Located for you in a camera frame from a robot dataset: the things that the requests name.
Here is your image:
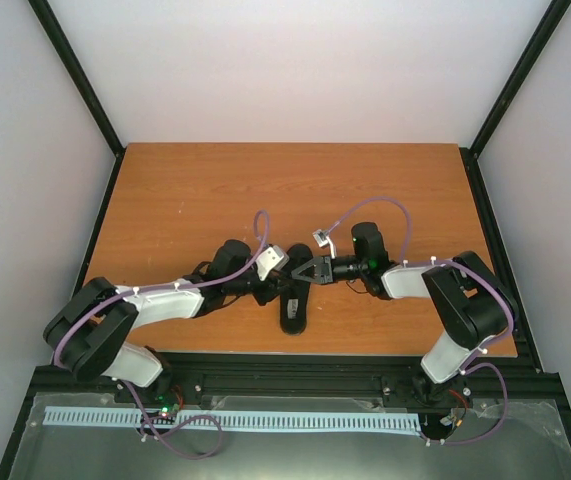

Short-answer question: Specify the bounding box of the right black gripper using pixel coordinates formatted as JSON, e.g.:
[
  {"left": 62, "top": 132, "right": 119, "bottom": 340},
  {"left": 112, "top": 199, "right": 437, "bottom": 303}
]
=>
[{"left": 292, "top": 253, "right": 368, "bottom": 285}]

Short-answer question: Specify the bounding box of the black canvas shoe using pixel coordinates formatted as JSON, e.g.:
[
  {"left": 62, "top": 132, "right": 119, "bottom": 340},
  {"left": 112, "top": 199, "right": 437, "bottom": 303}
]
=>
[{"left": 280, "top": 243, "right": 312, "bottom": 335}]

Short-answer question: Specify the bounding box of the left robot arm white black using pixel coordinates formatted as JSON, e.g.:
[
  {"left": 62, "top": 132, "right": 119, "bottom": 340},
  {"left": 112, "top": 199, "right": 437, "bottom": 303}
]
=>
[{"left": 43, "top": 239, "right": 289, "bottom": 403}]

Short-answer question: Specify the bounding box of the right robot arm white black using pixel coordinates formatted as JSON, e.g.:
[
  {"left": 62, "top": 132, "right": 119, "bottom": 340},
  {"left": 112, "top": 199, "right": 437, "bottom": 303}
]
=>
[{"left": 291, "top": 222, "right": 518, "bottom": 384}]

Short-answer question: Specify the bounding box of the left green led circuit board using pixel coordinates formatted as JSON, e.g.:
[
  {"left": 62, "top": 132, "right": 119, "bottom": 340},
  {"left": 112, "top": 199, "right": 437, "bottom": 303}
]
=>
[{"left": 146, "top": 396, "right": 184, "bottom": 426}]

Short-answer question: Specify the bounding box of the right small connector board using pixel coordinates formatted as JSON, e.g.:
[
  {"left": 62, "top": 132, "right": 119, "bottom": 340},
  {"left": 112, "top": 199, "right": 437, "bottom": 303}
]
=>
[{"left": 440, "top": 407, "right": 468, "bottom": 429}]

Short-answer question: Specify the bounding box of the clear plastic sheet cover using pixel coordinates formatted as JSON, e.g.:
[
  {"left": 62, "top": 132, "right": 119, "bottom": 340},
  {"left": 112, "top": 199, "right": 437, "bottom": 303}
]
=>
[{"left": 8, "top": 394, "right": 571, "bottom": 479}]

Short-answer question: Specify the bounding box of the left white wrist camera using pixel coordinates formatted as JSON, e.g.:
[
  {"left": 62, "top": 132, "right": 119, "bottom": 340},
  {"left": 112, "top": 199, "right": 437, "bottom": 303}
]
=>
[{"left": 256, "top": 245, "right": 289, "bottom": 281}]

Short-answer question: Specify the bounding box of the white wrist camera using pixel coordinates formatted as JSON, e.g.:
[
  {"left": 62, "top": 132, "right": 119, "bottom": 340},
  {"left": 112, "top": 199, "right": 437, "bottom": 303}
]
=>
[
  {"left": 256, "top": 245, "right": 289, "bottom": 281},
  {"left": 312, "top": 229, "right": 336, "bottom": 259}
]

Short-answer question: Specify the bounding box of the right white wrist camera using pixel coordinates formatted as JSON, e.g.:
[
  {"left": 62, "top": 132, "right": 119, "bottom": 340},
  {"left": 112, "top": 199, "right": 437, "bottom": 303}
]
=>
[{"left": 312, "top": 229, "right": 336, "bottom": 259}]

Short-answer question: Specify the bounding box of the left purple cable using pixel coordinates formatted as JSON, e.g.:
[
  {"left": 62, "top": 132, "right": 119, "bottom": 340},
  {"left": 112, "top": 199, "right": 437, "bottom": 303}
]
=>
[{"left": 52, "top": 209, "right": 224, "bottom": 457}]

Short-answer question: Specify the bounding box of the light blue slotted cable duct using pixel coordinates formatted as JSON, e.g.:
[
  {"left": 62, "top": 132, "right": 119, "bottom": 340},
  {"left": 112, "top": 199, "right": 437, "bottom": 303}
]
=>
[{"left": 42, "top": 406, "right": 421, "bottom": 436}]

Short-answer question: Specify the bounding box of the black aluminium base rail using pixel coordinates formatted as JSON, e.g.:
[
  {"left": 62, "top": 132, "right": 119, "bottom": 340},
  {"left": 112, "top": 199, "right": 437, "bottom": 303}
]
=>
[{"left": 29, "top": 349, "right": 564, "bottom": 414}]

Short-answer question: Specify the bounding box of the left black frame post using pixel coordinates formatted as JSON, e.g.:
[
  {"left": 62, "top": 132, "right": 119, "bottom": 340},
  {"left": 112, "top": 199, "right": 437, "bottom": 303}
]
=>
[{"left": 27, "top": 0, "right": 127, "bottom": 157}]

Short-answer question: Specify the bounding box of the black frame post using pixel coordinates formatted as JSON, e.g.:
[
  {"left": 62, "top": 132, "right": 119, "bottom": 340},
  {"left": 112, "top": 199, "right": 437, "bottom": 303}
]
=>
[
  {"left": 468, "top": 0, "right": 571, "bottom": 156},
  {"left": 27, "top": 0, "right": 127, "bottom": 157}
]

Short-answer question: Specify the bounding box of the right black frame post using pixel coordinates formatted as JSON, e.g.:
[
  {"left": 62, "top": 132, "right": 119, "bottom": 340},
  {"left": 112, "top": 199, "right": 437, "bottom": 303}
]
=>
[{"left": 468, "top": 0, "right": 571, "bottom": 156}]

